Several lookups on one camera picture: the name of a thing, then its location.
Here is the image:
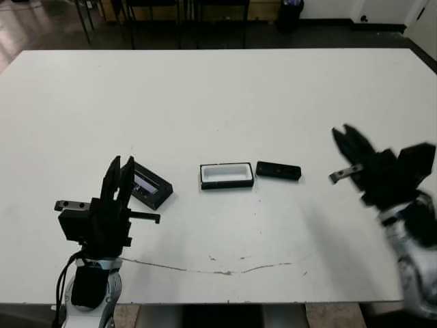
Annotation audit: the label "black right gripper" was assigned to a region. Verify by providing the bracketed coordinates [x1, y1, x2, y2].
[328, 124, 423, 208]

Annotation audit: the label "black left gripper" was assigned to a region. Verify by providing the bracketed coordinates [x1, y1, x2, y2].
[54, 155, 161, 256]

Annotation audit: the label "glossy black box lid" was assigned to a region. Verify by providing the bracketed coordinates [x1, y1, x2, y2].
[131, 160, 175, 210]

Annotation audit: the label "black camera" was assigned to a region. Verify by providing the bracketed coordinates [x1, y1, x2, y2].
[255, 161, 303, 182]

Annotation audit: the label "black box white inlay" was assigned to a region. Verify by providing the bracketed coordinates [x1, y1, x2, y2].
[199, 161, 255, 191]

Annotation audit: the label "black trash bin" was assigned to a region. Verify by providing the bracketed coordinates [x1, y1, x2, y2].
[276, 0, 305, 34]

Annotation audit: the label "white door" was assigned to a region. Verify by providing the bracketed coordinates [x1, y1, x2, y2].
[406, 0, 437, 38]

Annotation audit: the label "grey chair black legs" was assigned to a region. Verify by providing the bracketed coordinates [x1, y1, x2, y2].
[73, 0, 92, 44]

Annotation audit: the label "wooden crate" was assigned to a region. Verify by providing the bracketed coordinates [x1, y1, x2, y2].
[247, 0, 278, 20]

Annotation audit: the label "robot lower body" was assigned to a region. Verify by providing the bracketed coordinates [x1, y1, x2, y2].
[136, 303, 305, 328]

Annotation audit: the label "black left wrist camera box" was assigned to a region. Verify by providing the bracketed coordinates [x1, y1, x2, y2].
[57, 208, 95, 244]

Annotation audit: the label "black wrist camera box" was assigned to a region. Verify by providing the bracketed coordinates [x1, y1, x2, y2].
[57, 208, 95, 244]
[397, 142, 437, 187]

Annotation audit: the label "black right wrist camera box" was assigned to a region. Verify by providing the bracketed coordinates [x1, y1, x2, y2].
[397, 142, 437, 187]

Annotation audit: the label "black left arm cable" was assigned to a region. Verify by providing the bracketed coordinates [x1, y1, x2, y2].
[54, 251, 86, 328]

